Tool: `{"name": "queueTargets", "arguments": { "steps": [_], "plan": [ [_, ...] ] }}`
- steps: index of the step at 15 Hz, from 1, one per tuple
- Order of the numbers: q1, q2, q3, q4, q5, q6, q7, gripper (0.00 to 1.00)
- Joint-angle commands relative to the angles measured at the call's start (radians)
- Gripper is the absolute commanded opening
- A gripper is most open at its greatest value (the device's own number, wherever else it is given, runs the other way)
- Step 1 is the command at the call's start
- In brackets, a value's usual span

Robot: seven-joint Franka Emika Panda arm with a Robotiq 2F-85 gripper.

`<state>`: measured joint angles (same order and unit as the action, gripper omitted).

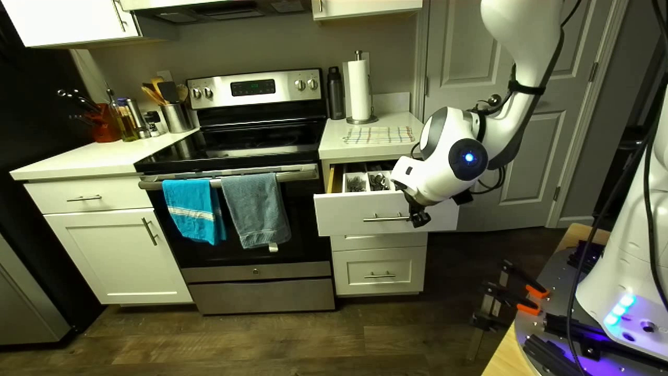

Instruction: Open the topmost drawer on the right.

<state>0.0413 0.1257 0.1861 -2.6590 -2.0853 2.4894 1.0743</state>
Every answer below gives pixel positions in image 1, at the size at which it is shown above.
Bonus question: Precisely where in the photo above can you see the black refrigerator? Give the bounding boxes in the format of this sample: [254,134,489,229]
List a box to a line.
[0,13,106,336]

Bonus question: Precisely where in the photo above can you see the white upper cabinet above drawers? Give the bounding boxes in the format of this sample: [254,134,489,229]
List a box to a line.
[309,0,426,22]

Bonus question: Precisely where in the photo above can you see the wooden cooking utensils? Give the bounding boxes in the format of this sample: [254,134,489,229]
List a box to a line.
[139,77,190,108]

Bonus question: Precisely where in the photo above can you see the white three-drawer cabinet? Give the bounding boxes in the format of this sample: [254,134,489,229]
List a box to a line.
[317,111,445,299]

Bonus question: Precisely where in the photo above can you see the red pot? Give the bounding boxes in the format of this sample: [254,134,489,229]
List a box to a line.
[82,103,126,145]

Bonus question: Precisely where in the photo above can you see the white paper towel roll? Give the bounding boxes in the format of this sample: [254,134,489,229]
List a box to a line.
[345,57,375,124]
[345,48,378,128]

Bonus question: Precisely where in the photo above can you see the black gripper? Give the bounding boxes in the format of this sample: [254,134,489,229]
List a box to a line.
[403,193,434,229]

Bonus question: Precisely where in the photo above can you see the white base cabinet door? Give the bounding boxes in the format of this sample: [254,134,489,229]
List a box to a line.
[43,208,194,307]

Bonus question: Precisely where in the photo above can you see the over-range microwave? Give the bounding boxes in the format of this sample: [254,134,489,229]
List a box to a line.
[118,0,310,28]

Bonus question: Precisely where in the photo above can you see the white wide shallow drawer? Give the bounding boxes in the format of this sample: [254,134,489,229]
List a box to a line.
[23,174,155,217]

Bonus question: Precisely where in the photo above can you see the checked dish drying mat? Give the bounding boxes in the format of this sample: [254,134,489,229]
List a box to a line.
[341,124,419,148]

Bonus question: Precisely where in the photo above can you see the black drink bottle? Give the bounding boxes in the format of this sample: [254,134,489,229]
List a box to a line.
[325,64,347,122]

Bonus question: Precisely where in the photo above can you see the white drawer holding cutlery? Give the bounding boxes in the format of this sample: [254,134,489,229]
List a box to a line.
[310,158,462,238]

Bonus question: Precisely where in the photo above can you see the white medium-height drawer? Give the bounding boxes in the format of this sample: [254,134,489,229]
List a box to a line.
[330,233,431,252]

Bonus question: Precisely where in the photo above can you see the white drawer above the floor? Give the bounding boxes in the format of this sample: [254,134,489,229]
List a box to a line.
[330,244,427,296]

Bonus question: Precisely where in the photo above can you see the bright blue striped towel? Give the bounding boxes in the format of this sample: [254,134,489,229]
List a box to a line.
[160,177,227,246]

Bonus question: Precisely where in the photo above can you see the metal utensil crock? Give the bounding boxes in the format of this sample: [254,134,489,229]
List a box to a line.
[160,101,194,134]

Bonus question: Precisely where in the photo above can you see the perforated metal robot base plate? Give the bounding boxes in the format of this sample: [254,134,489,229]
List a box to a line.
[513,243,668,376]

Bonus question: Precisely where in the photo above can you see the small glass jar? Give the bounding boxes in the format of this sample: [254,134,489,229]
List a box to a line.
[142,108,170,138]

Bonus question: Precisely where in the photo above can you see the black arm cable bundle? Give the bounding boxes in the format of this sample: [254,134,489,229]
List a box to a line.
[410,0,581,197]

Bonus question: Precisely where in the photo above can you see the white cutlery organizer tray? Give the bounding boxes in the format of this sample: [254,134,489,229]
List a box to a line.
[338,167,396,197]

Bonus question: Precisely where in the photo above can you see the orange-handled black clamp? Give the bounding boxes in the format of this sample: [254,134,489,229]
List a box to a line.
[472,280,546,333]
[496,260,555,303]

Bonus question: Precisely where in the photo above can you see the black base power cable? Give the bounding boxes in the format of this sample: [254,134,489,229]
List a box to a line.
[563,81,668,357]

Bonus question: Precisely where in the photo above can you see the white upper cabinet beside fridge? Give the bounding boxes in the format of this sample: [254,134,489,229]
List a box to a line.
[0,0,143,51]

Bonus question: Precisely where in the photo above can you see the stainless steel electric range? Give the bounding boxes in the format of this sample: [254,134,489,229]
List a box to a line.
[134,67,338,316]

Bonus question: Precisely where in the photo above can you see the grey bin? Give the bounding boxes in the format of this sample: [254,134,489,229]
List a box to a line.
[0,235,73,350]

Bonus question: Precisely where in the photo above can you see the grey-blue dish towel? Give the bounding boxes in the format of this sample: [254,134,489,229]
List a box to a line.
[220,174,295,255]

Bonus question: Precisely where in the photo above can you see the white door-and-drawer base cabinet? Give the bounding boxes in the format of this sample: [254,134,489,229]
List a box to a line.
[8,128,200,309]

